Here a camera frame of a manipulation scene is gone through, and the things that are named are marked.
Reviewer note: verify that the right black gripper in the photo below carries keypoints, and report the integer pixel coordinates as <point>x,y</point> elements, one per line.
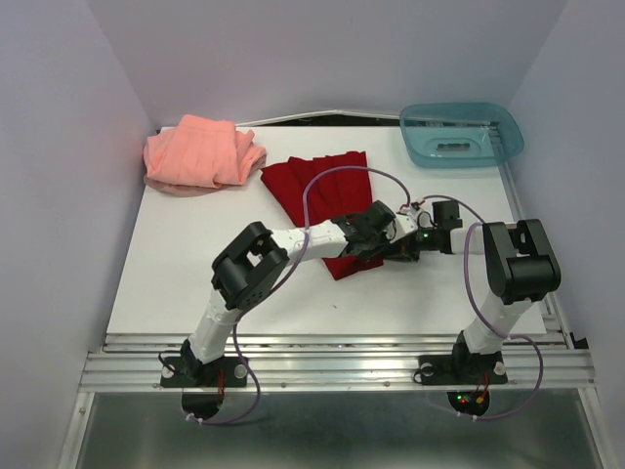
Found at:
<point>403,251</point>

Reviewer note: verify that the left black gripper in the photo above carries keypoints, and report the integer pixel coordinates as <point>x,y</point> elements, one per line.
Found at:
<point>384,243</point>

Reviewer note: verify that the red pleated skirt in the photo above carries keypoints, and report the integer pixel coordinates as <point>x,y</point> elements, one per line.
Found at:
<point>333,183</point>

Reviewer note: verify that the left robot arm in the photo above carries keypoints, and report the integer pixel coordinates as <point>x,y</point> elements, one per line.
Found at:
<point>247,271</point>

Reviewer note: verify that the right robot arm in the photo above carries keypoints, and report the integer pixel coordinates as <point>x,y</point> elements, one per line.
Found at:
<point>521,269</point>

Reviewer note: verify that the teal plastic bin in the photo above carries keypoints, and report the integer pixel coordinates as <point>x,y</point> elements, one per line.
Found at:
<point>459,135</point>

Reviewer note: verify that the pink folded skirt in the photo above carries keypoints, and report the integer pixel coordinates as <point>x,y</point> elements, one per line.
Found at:
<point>201,154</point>

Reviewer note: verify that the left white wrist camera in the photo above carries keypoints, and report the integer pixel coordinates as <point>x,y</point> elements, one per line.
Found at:
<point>403,225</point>

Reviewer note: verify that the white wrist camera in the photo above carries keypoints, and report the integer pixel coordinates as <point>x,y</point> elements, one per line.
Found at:
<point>421,217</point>
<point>403,225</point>

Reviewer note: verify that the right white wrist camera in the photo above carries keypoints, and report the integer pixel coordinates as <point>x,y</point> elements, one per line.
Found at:
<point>421,217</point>

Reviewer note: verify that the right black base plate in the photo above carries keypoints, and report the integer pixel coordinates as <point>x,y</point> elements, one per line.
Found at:
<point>443,370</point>

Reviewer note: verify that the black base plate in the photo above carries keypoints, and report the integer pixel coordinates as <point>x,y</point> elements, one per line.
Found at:
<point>226,372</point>
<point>443,370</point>

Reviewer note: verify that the aluminium rail frame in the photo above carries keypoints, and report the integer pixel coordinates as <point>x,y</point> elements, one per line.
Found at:
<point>336,362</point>

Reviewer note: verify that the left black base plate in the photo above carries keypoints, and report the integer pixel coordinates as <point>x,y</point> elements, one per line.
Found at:
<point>226,372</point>

